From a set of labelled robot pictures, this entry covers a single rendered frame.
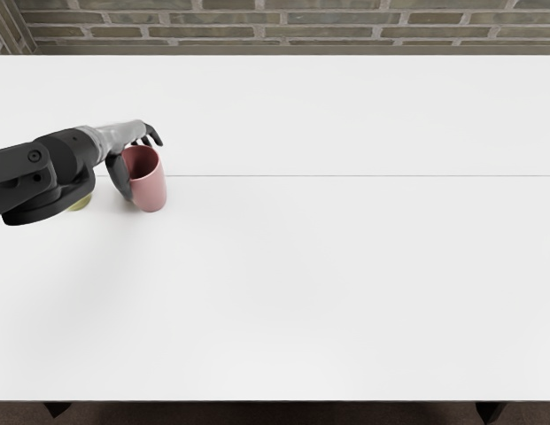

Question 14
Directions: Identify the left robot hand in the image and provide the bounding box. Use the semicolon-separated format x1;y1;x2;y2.
94;119;165;205

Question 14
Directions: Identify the pink cup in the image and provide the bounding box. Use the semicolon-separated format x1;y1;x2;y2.
120;144;167;213

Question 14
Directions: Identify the yellow-green cup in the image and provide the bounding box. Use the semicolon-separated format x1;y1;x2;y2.
66;187;91;213

